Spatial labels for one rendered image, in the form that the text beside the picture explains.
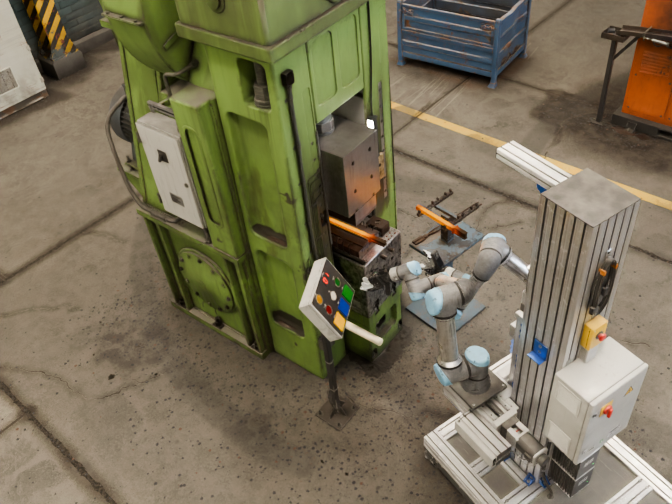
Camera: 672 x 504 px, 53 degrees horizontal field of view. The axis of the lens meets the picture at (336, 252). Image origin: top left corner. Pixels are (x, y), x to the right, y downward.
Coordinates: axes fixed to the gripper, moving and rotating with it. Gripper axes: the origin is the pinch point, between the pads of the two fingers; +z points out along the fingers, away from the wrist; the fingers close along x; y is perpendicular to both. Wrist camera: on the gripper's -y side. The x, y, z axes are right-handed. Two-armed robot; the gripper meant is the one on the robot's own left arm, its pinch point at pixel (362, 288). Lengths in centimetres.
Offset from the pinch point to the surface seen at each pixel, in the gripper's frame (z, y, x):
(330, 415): 73, -76, 15
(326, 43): -40, 108, -50
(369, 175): -16, 34, -49
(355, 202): -6.1, 29.0, -36.5
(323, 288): 10.4, 17.5, 11.9
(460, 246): -20, -56, -80
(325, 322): 11.4, 8.3, 27.1
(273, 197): 27, 57, -27
